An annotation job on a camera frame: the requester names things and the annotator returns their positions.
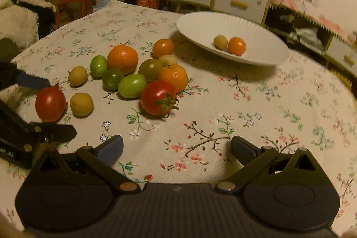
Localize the small yellow fruit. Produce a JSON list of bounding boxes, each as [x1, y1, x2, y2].
[[214, 35, 229, 50], [158, 55, 179, 66], [68, 66, 88, 87], [69, 93, 94, 117]]

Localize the dark green tomato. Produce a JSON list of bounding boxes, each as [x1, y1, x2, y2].
[[102, 68, 125, 91]]

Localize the low cabinet white drawers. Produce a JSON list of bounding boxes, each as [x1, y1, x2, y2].
[[262, 1, 357, 79]]

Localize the floral tablecloth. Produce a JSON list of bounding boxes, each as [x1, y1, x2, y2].
[[0, 0, 357, 238]]

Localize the black white fleece cloth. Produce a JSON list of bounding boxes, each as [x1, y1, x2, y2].
[[0, 0, 56, 49]]

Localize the oval light green tomato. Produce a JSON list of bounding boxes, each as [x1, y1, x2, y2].
[[117, 73, 147, 98]]

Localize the small orange mandarin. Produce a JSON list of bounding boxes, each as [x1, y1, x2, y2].
[[158, 63, 189, 93]]

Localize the small orange tomato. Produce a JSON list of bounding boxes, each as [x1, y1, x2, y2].
[[228, 37, 247, 56], [152, 39, 174, 58]]

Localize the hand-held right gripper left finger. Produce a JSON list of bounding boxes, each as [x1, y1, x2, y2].
[[28, 135, 141, 195]]

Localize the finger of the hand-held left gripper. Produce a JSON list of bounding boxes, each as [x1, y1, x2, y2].
[[27, 122, 77, 150], [0, 62, 51, 91]]

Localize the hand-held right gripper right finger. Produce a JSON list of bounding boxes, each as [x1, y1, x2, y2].
[[214, 136, 331, 194]]

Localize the olive green tomato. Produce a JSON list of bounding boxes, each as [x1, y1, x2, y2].
[[138, 58, 164, 82]]

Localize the large orange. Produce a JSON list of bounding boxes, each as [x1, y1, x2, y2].
[[107, 44, 139, 75]]

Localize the red tomato with green stem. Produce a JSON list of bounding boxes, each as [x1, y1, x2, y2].
[[140, 80, 179, 118]]

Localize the white ribbed plate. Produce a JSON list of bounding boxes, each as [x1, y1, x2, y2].
[[176, 12, 291, 67]]

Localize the round green tomato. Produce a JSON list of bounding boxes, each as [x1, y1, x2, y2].
[[90, 55, 109, 78]]

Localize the pink patterned cloth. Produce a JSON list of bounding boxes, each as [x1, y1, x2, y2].
[[254, 0, 357, 46]]

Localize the smooth red tomato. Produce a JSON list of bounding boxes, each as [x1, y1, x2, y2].
[[35, 87, 67, 123]]

